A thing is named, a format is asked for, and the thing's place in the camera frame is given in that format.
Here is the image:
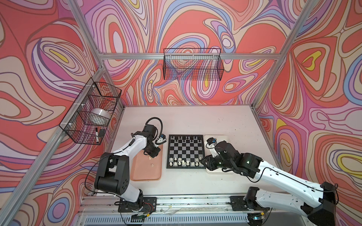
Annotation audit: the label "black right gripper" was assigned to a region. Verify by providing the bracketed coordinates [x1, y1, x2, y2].
[199, 154, 234, 171]

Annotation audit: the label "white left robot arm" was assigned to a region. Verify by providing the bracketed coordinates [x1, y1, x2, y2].
[94, 132, 166, 202]

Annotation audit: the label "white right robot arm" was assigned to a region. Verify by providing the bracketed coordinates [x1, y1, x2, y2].
[200, 137, 339, 226]

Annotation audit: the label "black white chess board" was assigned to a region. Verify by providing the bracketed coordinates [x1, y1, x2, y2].
[166, 134, 206, 169]

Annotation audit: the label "white plastic tray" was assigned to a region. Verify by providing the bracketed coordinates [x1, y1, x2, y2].
[201, 136, 240, 174]

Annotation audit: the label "pink plastic tray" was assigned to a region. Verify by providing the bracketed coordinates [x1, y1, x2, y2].
[130, 145, 163, 181]

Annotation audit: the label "black marker in basket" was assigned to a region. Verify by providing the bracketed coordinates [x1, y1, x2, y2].
[95, 127, 100, 144]

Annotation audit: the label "white roll in basket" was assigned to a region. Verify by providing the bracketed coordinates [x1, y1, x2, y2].
[89, 108, 111, 126]

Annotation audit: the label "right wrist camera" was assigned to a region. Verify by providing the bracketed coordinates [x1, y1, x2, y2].
[206, 137, 216, 146]

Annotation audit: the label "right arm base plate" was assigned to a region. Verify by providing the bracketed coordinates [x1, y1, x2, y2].
[229, 196, 270, 212]

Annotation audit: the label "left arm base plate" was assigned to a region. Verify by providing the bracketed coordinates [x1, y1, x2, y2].
[118, 196, 157, 214]

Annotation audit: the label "black wire basket left wall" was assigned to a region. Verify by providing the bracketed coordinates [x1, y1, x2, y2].
[59, 78, 122, 145]

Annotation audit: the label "black wire basket wall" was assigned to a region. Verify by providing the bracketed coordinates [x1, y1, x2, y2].
[59, 78, 122, 145]
[163, 48, 224, 81]

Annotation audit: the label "black wire basket back wall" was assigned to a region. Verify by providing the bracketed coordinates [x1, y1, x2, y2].
[163, 48, 224, 81]

